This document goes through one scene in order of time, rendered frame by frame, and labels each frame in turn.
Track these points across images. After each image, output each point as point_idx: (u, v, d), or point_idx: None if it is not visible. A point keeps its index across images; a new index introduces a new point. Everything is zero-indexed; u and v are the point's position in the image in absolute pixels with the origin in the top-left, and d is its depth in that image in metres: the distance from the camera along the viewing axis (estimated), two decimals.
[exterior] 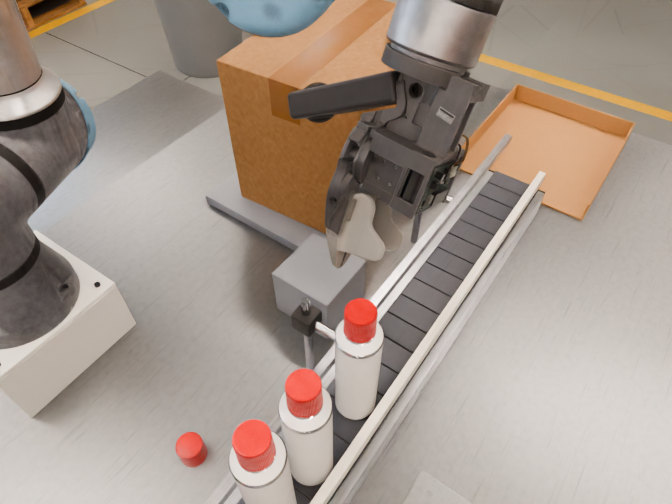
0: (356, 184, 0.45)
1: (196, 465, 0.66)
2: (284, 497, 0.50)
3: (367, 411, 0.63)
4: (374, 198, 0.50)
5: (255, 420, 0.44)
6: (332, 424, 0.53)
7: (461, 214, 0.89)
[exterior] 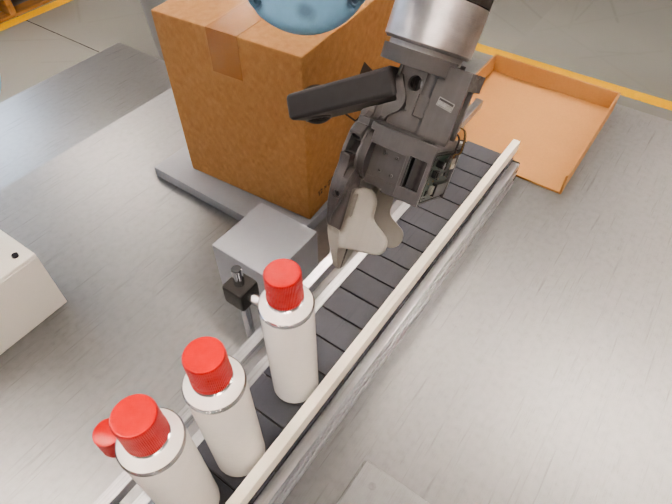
0: (358, 178, 0.46)
1: None
2: (191, 489, 0.43)
3: (306, 394, 0.56)
4: None
5: (140, 395, 0.36)
6: (252, 404, 0.45)
7: None
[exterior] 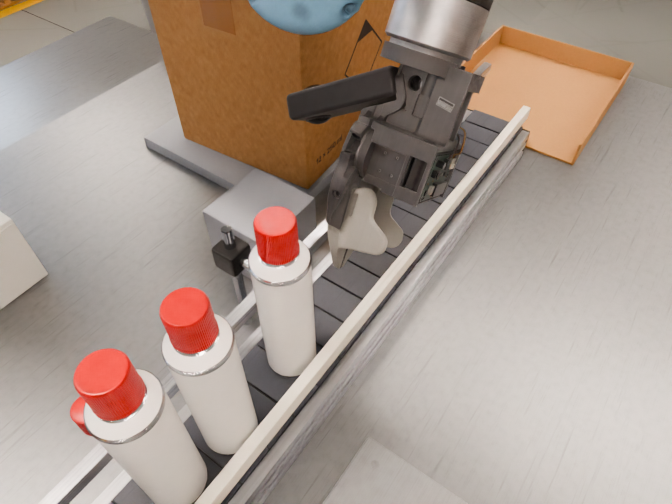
0: (358, 178, 0.46)
1: None
2: (173, 462, 0.38)
3: (303, 366, 0.52)
4: None
5: (110, 349, 0.32)
6: (242, 370, 0.41)
7: None
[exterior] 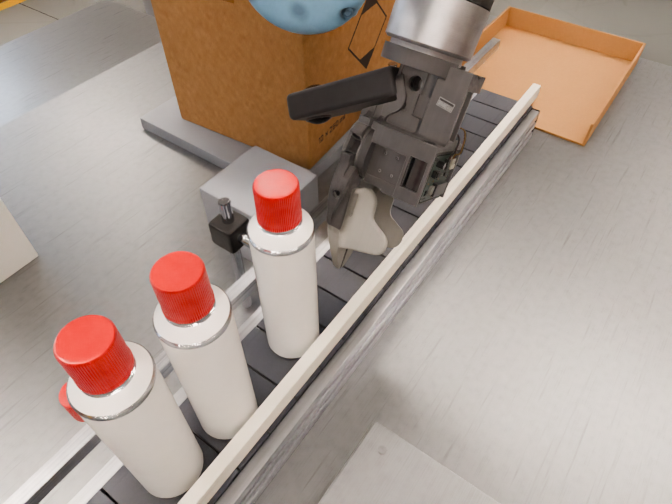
0: (358, 178, 0.46)
1: None
2: (165, 444, 0.35)
3: (305, 347, 0.49)
4: None
5: (95, 316, 0.29)
6: (240, 346, 0.38)
7: None
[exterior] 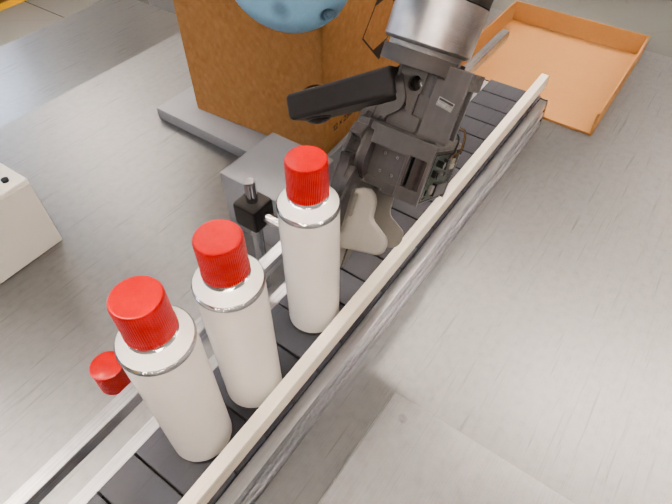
0: (358, 177, 0.46)
1: (117, 392, 0.53)
2: (202, 404, 0.37)
3: (327, 322, 0.51)
4: None
5: (143, 276, 0.31)
6: (271, 314, 0.40)
7: None
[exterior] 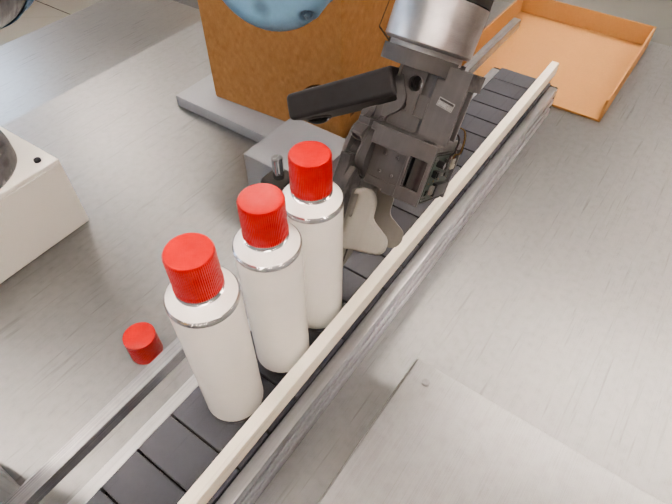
0: (358, 178, 0.46)
1: (148, 362, 0.55)
2: (241, 361, 0.39)
3: (329, 318, 0.51)
4: None
5: (194, 233, 0.33)
6: (304, 278, 0.42)
7: None
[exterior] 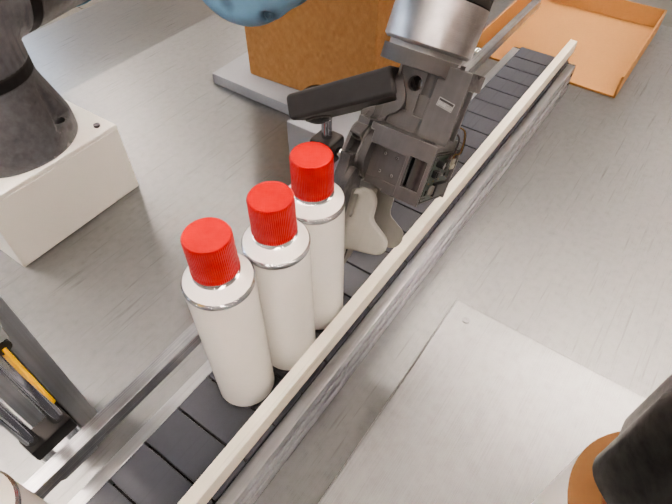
0: (358, 178, 0.46)
1: None
2: (250, 349, 0.40)
3: (332, 318, 0.51)
4: None
5: (216, 218, 0.34)
6: (312, 275, 0.42)
7: (487, 83, 0.83)
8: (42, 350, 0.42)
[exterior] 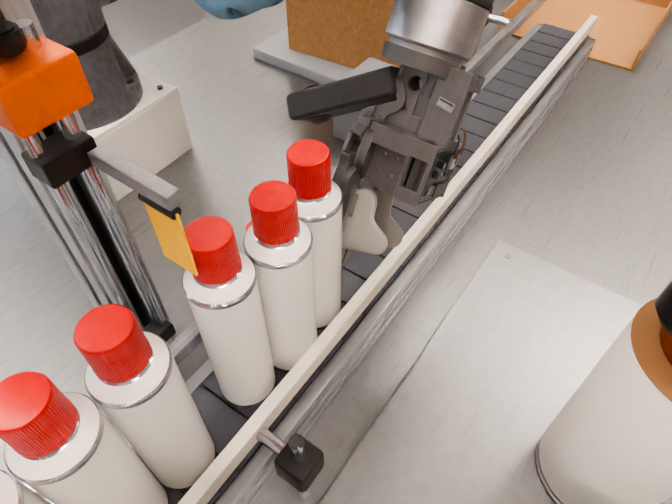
0: (358, 178, 0.46)
1: None
2: (241, 353, 0.40)
3: (327, 317, 0.51)
4: None
5: (223, 219, 0.34)
6: (312, 268, 0.43)
7: (513, 55, 0.88)
8: (144, 266, 0.47)
